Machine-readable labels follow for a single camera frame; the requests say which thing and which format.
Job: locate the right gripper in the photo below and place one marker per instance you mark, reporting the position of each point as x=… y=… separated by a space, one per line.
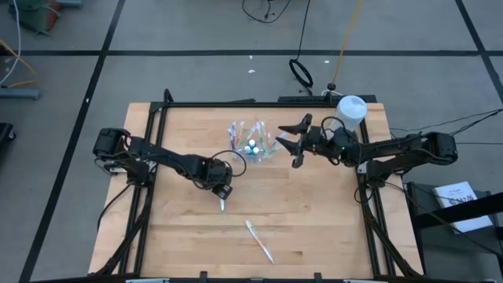
x=318 y=143

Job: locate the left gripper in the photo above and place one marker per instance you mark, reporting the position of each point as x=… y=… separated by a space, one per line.
x=214 y=173

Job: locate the green toothbrush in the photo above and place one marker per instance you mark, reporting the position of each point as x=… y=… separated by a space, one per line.
x=222 y=204

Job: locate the purple toothbrush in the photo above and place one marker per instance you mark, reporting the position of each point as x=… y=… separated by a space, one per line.
x=260 y=127
x=233 y=135

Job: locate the clear plastic container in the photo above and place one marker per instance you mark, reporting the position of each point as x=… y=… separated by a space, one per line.
x=265 y=156

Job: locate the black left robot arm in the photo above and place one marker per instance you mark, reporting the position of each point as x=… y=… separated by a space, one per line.
x=165 y=159

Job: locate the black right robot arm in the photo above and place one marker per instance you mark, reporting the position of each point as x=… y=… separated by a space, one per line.
x=401 y=151

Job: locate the black power strip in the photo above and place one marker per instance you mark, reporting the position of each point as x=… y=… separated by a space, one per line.
x=302 y=99

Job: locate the white toothbrush bottom centre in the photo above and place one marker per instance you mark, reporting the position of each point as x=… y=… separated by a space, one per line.
x=259 y=241

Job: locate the black knob stand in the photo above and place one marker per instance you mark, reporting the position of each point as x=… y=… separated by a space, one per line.
x=332 y=86

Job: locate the white wipes canister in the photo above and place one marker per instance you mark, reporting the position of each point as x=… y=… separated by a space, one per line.
x=351 y=112

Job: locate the black side cart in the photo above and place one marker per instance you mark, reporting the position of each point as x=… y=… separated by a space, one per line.
x=432 y=236

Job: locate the white booklet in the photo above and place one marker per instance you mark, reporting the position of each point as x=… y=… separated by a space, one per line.
x=456 y=196

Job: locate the black object at floor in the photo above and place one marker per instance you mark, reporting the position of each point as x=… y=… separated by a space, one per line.
x=4 y=135

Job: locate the grey blue bar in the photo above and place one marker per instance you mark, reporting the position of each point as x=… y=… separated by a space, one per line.
x=19 y=93

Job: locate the green bag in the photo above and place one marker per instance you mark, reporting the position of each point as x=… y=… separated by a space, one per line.
x=33 y=15

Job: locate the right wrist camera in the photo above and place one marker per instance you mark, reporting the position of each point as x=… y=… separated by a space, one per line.
x=297 y=161

